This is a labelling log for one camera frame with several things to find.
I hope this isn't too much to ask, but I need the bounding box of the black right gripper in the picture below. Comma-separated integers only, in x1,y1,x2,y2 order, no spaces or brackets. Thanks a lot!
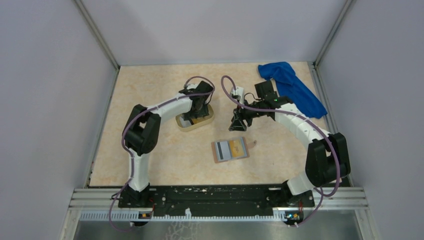
228,98,265,132

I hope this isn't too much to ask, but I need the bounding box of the cream plastic tray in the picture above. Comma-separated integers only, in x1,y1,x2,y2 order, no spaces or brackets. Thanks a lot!
175,104,215,132

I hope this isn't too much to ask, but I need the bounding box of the tan leather card holder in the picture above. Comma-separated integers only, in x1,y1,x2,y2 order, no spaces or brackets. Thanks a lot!
211,137,257,164

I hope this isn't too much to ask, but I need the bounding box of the gold VIP credit card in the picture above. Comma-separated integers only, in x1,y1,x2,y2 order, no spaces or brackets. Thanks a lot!
229,138,248,159

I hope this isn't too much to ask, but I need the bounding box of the blue cloth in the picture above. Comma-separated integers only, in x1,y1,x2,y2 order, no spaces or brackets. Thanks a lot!
257,61,328,119

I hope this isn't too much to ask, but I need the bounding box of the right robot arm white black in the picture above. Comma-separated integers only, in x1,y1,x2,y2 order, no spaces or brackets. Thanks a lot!
224,81,351,206

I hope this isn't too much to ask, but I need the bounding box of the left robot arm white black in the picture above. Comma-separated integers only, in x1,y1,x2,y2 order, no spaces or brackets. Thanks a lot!
121,77,215,207

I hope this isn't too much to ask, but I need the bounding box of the white black card in tray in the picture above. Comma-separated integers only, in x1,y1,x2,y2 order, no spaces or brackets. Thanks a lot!
180,119,192,128

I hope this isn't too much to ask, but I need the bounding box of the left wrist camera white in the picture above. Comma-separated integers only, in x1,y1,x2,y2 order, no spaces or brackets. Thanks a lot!
178,83,198,95

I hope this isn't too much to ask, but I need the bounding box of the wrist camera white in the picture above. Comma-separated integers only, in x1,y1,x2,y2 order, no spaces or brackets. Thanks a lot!
178,83,198,95
230,86,245,105

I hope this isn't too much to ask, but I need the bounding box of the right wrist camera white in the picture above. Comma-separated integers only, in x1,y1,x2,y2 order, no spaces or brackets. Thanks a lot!
230,86,245,105

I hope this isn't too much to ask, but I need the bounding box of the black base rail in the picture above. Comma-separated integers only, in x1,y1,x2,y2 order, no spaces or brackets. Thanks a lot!
115,183,315,217

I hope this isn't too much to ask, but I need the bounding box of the aluminium frame rail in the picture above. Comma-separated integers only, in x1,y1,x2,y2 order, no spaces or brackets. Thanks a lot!
68,187,369,222

